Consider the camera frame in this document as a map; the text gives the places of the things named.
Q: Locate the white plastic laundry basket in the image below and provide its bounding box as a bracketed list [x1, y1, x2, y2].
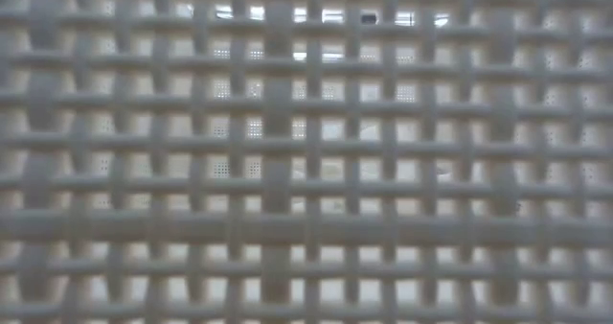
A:
[0, 0, 613, 324]

